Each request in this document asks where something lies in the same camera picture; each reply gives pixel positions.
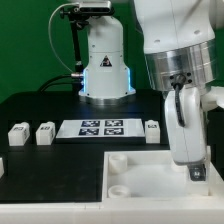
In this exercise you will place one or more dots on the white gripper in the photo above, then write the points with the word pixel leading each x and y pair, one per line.
pixel 187 144

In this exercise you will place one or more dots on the white square tabletop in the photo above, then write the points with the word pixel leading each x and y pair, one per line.
pixel 151 175

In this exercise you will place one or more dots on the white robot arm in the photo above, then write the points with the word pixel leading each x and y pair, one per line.
pixel 179 49

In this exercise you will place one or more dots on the white front fence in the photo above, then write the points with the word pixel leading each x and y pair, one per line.
pixel 195 211

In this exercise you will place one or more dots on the white marker sheet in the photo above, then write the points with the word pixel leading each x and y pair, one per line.
pixel 97 128

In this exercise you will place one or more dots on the white left block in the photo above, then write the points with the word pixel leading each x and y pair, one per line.
pixel 1 167

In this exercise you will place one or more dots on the black camera on stand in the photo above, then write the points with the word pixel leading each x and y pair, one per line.
pixel 78 16

